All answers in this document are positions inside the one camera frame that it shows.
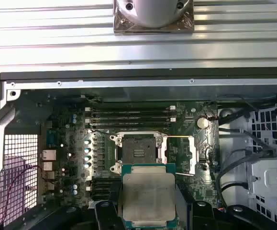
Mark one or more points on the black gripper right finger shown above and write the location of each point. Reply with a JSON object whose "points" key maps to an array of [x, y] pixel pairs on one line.
{"points": [[202, 215]]}

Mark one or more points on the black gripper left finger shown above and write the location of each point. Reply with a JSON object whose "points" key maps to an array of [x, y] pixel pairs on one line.
{"points": [[104, 215]]}

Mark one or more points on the silver topped green CPU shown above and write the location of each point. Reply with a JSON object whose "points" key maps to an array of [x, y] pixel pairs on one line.
{"points": [[147, 194]]}

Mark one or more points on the metal socket cover frame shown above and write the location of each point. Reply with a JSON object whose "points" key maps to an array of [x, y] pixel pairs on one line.
{"points": [[193, 155]]}

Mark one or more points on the CPU socket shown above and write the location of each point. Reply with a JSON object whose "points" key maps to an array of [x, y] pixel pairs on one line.
{"points": [[138, 146]]}

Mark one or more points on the black RAM slot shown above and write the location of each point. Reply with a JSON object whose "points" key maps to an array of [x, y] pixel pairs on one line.
{"points": [[128, 119], [128, 112], [128, 108], [128, 123]]}

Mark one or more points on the green motherboard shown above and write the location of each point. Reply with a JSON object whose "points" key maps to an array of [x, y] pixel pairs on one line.
{"points": [[205, 189]]}

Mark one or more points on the silver USB port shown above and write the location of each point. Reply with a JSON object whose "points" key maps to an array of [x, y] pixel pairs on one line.
{"points": [[48, 166]]}

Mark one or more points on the perforated metal drive cage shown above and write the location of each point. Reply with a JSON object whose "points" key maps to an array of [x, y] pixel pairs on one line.
{"points": [[269, 172]]}

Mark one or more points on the silver network port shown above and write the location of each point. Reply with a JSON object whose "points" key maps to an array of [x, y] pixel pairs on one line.
{"points": [[49, 154]]}

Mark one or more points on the silver coin cell battery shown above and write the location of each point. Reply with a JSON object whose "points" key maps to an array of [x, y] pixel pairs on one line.
{"points": [[202, 123]]}

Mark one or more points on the blue serial port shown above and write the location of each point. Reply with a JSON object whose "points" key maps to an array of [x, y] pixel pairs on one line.
{"points": [[51, 139]]}

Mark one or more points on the grey metal PC case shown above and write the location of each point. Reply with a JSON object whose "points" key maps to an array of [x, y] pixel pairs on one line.
{"points": [[128, 84]]}

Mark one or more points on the square brown base plate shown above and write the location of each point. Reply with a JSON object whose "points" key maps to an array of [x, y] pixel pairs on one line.
{"points": [[188, 24]]}

